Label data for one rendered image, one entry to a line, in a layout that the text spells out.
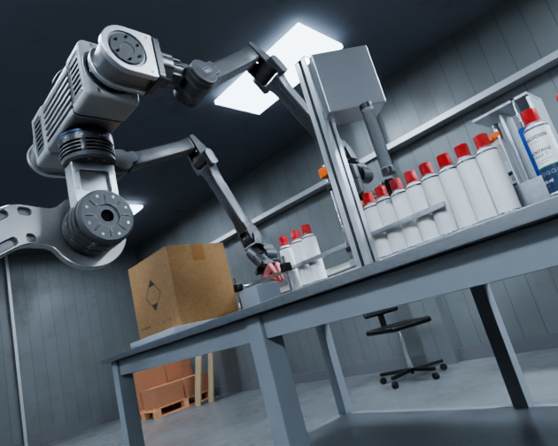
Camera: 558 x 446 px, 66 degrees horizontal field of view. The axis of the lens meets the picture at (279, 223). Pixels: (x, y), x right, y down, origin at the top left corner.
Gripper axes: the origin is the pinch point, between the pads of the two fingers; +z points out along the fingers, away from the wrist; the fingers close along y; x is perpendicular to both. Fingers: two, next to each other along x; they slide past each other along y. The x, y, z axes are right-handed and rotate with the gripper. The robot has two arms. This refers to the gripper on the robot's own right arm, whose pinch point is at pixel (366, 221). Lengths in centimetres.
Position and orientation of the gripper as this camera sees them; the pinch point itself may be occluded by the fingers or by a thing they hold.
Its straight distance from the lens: 141.4
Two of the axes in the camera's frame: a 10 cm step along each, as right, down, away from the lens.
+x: -7.4, 0.3, -6.7
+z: 2.5, 9.4, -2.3
